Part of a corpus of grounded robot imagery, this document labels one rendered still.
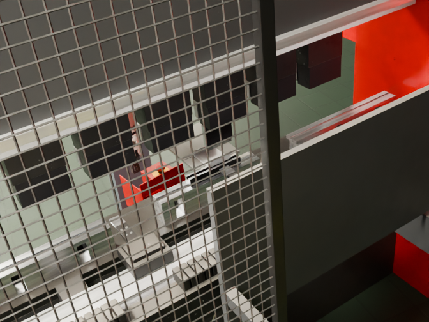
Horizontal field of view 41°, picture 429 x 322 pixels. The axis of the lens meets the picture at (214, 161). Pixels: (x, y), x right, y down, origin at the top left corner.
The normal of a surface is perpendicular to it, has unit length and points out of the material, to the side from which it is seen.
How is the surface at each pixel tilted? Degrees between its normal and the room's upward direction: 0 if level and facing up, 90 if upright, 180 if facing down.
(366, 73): 90
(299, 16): 90
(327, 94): 0
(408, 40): 90
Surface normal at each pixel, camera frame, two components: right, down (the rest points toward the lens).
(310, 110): -0.10, -0.83
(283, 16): 0.54, 0.42
